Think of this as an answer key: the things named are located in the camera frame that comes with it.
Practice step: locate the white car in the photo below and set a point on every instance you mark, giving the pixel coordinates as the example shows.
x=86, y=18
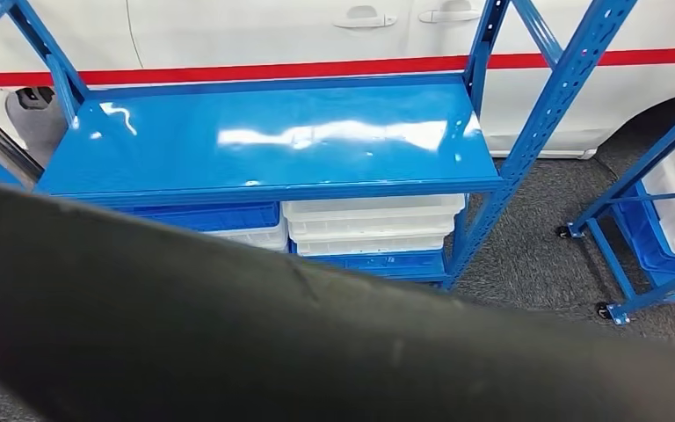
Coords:
x=227, y=29

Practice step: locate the chrome stanchion post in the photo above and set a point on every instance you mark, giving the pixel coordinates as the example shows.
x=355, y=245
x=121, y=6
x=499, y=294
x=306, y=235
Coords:
x=0, y=142

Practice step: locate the blue plastic bin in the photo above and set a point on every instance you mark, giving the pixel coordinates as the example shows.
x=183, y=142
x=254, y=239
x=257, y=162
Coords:
x=384, y=265
x=209, y=216
x=640, y=244

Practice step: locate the black plastic plate frame part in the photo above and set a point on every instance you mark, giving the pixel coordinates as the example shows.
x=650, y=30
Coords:
x=198, y=320

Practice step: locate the blue metal shelf rack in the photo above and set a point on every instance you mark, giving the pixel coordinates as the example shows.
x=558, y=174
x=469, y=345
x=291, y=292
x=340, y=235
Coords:
x=256, y=134

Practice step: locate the blue wheeled metal rack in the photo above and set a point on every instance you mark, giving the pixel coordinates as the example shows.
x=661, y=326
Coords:
x=607, y=259

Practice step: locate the red barrier belt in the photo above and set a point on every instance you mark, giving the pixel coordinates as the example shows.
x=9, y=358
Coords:
x=256, y=71

